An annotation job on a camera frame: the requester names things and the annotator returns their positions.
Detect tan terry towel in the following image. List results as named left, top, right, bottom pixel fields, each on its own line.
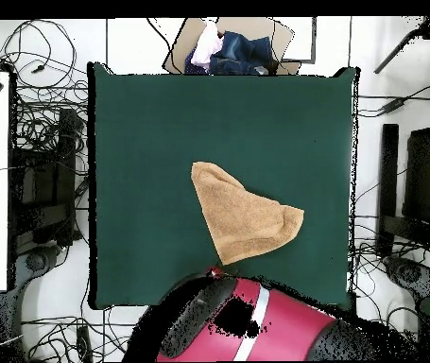
left=190, top=161, right=305, bottom=267

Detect dark green table cloth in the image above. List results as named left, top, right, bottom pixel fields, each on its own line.
left=87, top=61, right=359, bottom=309

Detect black power strip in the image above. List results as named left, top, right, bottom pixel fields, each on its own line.
left=76, top=325, right=93, bottom=362

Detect grey round stand foot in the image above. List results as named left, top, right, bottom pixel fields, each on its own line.
left=386, top=256, right=430, bottom=303
left=15, top=245, right=62, bottom=281

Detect blue jeans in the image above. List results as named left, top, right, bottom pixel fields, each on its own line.
left=183, top=30, right=280, bottom=76

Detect white garment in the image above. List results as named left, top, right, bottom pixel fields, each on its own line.
left=190, top=20, right=224, bottom=71

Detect cardboard box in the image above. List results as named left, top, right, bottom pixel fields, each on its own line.
left=162, top=16, right=302, bottom=76

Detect black power adapter with cable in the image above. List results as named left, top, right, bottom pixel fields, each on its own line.
left=356, top=77, right=430, bottom=118

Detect black looped cable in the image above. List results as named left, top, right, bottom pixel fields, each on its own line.
left=2, top=18, right=77, bottom=90

